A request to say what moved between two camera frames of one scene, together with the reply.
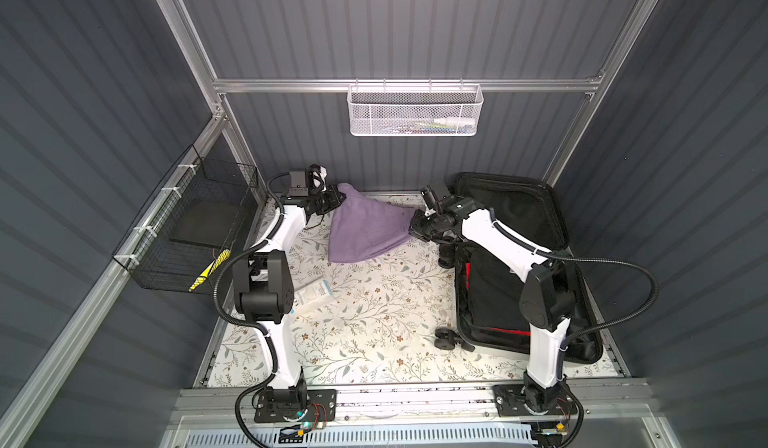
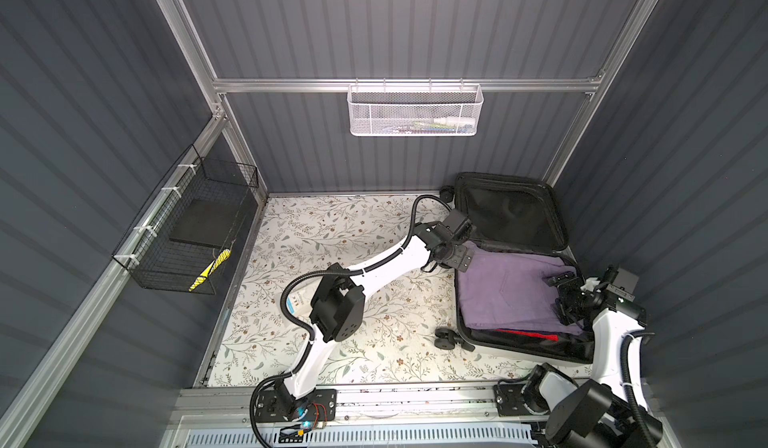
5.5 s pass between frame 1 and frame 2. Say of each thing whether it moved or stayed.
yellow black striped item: stayed
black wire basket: stayed
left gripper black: moved
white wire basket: stayed
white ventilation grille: stayed
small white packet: stayed
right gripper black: moved
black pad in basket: stayed
